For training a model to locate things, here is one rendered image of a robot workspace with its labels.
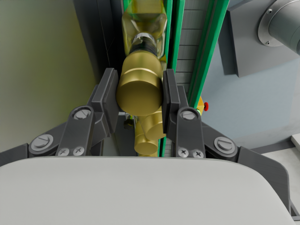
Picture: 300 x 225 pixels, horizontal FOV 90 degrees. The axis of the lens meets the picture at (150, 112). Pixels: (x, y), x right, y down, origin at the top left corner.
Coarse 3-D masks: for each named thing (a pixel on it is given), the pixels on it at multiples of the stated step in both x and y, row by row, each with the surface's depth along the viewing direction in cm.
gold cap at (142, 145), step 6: (138, 126) 22; (138, 132) 22; (138, 138) 21; (144, 138) 20; (138, 144) 20; (144, 144) 20; (150, 144) 20; (156, 144) 21; (138, 150) 21; (144, 150) 21; (150, 150) 21; (156, 150) 21
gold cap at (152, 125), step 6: (150, 114) 16; (156, 114) 16; (144, 120) 16; (150, 120) 16; (156, 120) 15; (144, 126) 16; (150, 126) 15; (156, 126) 15; (144, 132) 16; (150, 132) 16; (156, 132) 16; (162, 132) 17; (150, 138) 17; (156, 138) 17
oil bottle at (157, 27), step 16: (144, 0) 24; (160, 0) 24; (128, 16) 17; (144, 16) 17; (160, 16) 17; (128, 32) 17; (144, 32) 17; (160, 32) 17; (128, 48) 18; (160, 48) 18
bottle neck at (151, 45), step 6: (138, 36) 16; (144, 36) 16; (150, 36) 17; (132, 42) 17; (138, 42) 15; (144, 42) 15; (150, 42) 15; (132, 48) 15; (138, 48) 14; (144, 48) 14; (150, 48) 14; (156, 54) 15
